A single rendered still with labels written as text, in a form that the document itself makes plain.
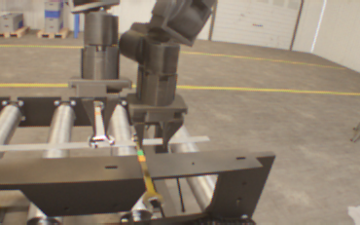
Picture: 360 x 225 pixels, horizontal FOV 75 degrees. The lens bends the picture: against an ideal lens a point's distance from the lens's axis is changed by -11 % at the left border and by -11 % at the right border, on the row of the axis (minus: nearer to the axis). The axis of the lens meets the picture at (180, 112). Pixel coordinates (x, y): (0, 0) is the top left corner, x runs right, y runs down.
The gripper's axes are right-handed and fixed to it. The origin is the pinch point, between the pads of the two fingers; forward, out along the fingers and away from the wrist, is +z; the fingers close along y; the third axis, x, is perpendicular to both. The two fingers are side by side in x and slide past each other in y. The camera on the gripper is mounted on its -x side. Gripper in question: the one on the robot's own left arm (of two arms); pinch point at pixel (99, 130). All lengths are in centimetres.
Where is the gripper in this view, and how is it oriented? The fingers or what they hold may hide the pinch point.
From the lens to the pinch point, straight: 47.2
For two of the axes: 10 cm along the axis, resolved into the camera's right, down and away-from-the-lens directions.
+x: 3.2, 2.4, -9.1
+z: -0.7, 9.7, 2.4
